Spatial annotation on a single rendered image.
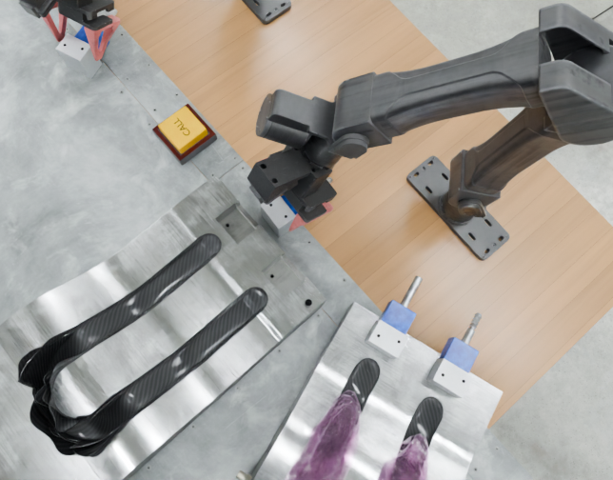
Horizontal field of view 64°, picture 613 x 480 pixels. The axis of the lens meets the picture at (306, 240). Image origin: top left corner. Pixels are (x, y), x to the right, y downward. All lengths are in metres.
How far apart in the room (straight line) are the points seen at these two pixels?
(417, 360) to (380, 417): 0.10
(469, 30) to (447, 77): 1.62
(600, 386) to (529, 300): 1.02
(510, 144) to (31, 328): 0.66
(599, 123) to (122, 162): 0.72
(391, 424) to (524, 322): 0.30
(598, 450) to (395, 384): 1.21
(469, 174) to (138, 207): 0.54
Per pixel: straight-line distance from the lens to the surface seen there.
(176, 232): 0.77
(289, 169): 0.66
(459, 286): 0.88
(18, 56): 1.10
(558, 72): 0.51
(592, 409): 1.90
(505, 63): 0.54
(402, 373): 0.78
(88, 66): 1.00
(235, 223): 0.79
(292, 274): 0.76
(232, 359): 0.73
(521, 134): 0.65
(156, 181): 0.90
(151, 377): 0.73
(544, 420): 1.83
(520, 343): 0.91
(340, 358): 0.76
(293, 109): 0.63
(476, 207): 0.78
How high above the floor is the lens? 1.61
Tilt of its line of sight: 75 degrees down
